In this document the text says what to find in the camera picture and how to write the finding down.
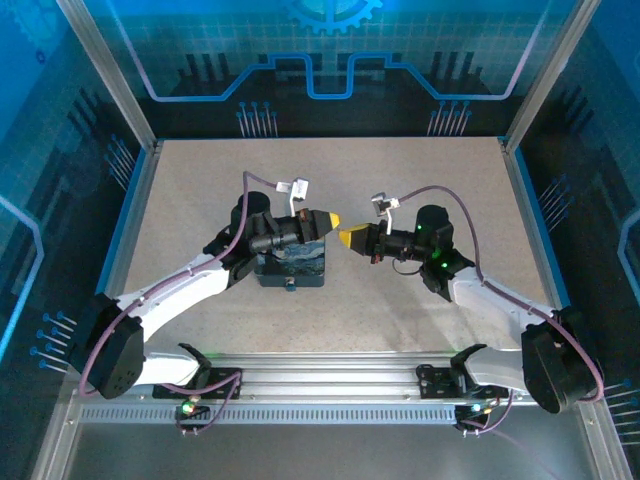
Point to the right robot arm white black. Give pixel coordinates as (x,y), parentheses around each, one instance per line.
(500,305)

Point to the starry night painted tin box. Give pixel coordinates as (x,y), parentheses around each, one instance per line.
(300,265)

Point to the aluminium frame post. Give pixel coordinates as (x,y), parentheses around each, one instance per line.
(545,75)
(115,75)

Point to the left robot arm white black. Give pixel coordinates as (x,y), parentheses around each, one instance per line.
(175,285)

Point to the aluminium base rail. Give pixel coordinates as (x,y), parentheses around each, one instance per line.
(325,372)

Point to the small blue padlock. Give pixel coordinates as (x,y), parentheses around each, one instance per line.
(289,284)

